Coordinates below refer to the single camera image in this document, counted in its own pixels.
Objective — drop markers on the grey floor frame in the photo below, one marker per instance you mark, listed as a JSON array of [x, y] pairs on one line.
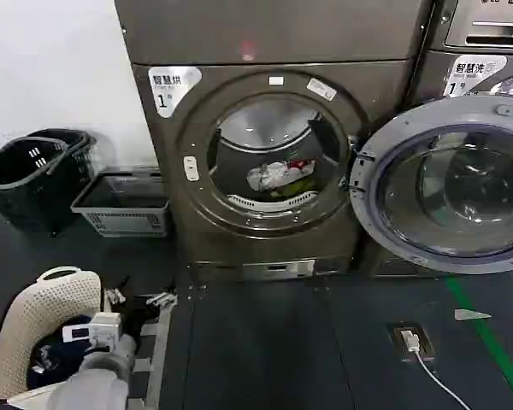
[[160, 354]]

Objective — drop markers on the white grey patterned cloth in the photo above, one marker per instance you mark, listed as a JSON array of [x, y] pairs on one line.
[[267, 177]]

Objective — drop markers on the red and white garment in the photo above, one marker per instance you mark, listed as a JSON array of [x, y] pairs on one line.
[[301, 164]]

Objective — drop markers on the grey dryer with open drum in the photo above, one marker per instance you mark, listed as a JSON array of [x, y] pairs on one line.
[[282, 51]]

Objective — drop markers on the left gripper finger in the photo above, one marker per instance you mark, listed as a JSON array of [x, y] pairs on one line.
[[162, 299], [114, 294]]

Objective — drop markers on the grey plastic crate basket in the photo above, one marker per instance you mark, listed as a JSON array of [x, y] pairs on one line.
[[119, 215]]

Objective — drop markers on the white perforated laundry basket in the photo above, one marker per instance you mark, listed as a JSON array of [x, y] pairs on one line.
[[47, 299]]

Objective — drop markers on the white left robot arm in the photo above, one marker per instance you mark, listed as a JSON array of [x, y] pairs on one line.
[[90, 380]]

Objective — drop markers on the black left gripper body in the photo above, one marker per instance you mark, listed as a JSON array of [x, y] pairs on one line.
[[137, 317]]

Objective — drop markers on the grey washing machine with sticker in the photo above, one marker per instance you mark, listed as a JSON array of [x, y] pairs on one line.
[[466, 25]]

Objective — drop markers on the round glass dryer door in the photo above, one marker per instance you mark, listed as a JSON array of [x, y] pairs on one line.
[[453, 188]]

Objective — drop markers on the white power plug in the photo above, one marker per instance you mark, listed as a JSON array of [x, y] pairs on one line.
[[410, 340]]

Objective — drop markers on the large black plastic basket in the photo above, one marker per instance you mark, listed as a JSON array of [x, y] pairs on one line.
[[13, 188]]

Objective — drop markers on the yellow green garment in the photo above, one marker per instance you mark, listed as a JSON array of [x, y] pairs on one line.
[[297, 186]]

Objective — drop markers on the grey tape piece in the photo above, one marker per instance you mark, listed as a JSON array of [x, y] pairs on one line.
[[470, 314]]

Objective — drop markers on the dark navy clothes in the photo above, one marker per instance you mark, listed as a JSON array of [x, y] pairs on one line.
[[55, 354]]

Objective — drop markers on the metal floor socket box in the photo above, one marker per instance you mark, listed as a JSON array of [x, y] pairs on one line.
[[410, 343]]

